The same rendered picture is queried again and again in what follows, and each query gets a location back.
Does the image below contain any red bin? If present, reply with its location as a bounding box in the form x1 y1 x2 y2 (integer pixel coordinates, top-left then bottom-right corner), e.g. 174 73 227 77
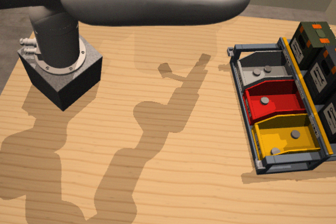
244 80 307 126

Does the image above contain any dark grey metal shelf frame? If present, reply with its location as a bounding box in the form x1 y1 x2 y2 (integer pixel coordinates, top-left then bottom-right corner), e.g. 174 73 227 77
227 37 336 175

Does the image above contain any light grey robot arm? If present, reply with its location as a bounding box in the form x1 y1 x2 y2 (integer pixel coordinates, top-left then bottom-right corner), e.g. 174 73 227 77
0 0 250 76

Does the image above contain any yellow long thin bar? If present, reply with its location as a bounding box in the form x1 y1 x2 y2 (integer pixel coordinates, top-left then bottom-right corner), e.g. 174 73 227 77
282 37 333 155

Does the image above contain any yellow open bin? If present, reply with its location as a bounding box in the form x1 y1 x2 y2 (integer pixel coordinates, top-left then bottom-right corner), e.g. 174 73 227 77
253 113 321 160

